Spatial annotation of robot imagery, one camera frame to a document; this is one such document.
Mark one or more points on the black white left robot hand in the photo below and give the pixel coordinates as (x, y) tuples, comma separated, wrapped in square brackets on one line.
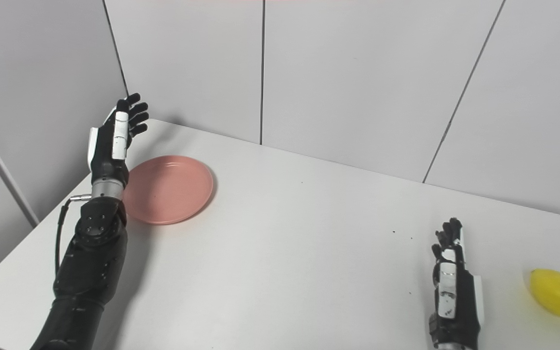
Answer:
[(105, 155)]

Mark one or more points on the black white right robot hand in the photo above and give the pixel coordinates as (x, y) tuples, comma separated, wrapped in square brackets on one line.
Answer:
[(460, 296)]

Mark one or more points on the pink round plate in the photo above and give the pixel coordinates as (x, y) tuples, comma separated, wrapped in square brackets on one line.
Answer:
[(168, 189)]

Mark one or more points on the yellow lemon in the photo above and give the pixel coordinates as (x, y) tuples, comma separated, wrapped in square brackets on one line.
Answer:
[(558, 293)]

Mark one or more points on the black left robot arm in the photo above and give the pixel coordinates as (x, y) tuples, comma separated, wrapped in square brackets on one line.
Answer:
[(88, 262)]

